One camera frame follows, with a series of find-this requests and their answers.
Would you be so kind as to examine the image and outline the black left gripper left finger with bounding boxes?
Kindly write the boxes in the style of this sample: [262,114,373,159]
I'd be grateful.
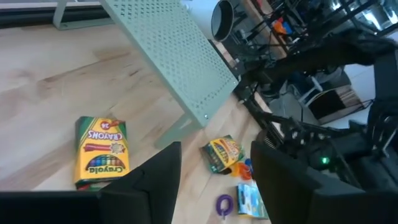
[98,141,182,224]

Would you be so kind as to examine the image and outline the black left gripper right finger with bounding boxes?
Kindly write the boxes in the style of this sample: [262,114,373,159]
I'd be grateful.
[250,141,324,224]

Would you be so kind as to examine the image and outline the blue green card package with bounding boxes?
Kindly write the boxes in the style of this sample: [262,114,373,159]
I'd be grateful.
[236,182,270,220]

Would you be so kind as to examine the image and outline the orange coil wristband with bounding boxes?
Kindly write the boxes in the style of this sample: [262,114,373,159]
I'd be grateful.
[230,161,252,181]

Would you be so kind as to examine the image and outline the yellow green Crayola crayon box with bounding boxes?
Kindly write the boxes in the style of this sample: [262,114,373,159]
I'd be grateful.
[200,134,246,174]
[73,116,131,190]

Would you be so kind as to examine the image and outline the wooden crate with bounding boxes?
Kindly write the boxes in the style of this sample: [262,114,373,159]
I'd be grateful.
[307,84,365,125]

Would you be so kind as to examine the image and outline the green perforated metal shelf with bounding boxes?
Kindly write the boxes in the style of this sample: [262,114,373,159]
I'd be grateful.
[52,0,239,149]

